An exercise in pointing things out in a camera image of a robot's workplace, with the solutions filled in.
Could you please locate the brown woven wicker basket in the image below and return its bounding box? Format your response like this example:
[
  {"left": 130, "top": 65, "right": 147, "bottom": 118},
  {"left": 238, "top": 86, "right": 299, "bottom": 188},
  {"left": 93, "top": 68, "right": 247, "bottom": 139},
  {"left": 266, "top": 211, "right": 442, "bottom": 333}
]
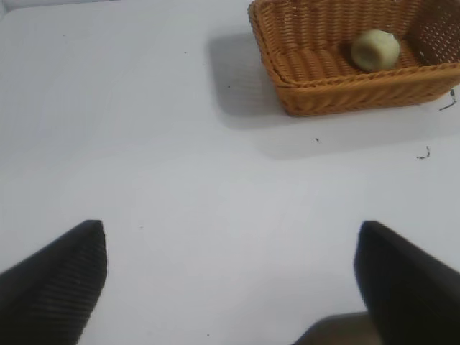
[{"left": 247, "top": 0, "right": 460, "bottom": 118}]

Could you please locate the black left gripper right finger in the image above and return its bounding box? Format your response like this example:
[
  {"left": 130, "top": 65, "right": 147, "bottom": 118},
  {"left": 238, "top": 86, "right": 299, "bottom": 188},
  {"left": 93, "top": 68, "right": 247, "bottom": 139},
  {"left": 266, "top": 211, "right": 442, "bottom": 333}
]
[{"left": 354, "top": 220, "right": 460, "bottom": 345}]

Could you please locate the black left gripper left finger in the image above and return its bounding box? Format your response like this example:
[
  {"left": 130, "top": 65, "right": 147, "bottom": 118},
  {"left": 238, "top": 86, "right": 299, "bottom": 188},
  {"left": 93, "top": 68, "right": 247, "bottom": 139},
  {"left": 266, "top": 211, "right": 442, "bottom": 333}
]
[{"left": 0, "top": 219, "right": 108, "bottom": 345}]

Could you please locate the pale yellow egg yolk pastry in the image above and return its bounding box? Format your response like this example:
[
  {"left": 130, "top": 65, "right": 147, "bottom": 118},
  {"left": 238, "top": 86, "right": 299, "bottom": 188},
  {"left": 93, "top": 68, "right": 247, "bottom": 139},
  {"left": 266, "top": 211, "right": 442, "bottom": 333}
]
[{"left": 350, "top": 29, "right": 401, "bottom": 71}]

